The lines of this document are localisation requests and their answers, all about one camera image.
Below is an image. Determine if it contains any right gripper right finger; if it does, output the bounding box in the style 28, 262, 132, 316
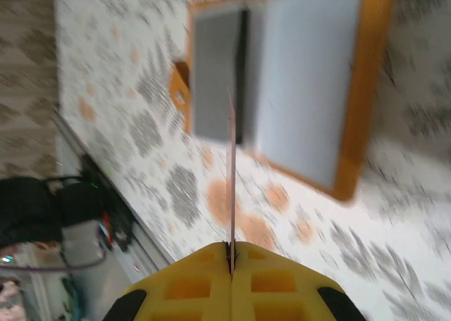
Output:
232, 242, 364, 321

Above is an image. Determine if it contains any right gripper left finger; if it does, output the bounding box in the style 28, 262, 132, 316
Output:
112, 242, 232, 321

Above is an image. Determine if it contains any black credit card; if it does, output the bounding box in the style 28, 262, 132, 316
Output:
192, 8, 250, 146

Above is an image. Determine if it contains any orange leather card holder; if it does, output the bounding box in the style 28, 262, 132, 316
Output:
168, 0, 396, 204

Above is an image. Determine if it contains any floral patterned table cover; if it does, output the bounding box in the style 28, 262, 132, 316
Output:
52, 0, 451, 321

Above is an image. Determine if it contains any beige credit card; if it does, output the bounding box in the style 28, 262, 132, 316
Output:
224, 86, 237, 276

